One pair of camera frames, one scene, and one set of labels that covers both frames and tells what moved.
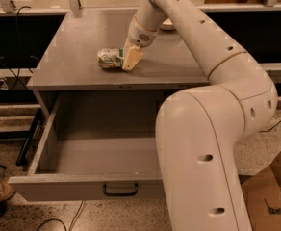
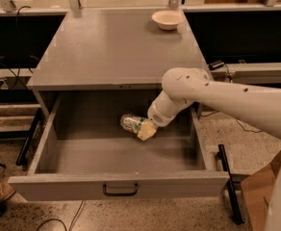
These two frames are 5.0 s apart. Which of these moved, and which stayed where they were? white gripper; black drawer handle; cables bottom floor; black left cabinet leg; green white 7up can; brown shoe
Moved: white gripper; green white 7up can
Stayed: brown shoe; black drawer handle; cables bottom floor; black left cabinet leg
